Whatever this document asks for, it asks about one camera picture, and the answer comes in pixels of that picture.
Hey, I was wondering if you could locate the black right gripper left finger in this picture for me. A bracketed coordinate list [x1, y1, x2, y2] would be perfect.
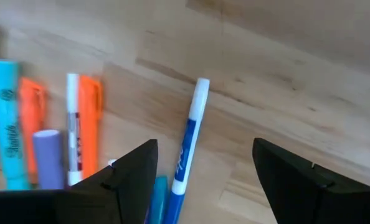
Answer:
[0, 139, 159, 224]

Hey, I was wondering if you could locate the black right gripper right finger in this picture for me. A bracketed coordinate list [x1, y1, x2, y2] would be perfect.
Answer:
[252, 138, 370, 224]

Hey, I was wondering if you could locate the blue whiteboard marker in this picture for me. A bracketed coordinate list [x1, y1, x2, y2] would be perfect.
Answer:
[162, 77, 211, 224]

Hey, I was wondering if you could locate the orange highlighter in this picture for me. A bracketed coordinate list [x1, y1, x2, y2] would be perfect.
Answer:
[17, 77, 48, 185]
[78, 74, 104, 180]

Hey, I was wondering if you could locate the red whiteboard marker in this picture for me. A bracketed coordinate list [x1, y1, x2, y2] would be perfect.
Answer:
[65, 73, 85, 187]

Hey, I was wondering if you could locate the lavender chunky marker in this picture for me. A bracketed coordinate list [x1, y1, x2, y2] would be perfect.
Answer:
[32, 129, 65, 190]

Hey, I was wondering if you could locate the teal chunky highlighter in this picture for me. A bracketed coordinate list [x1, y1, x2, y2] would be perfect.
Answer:
[0, 58, 32, 191]

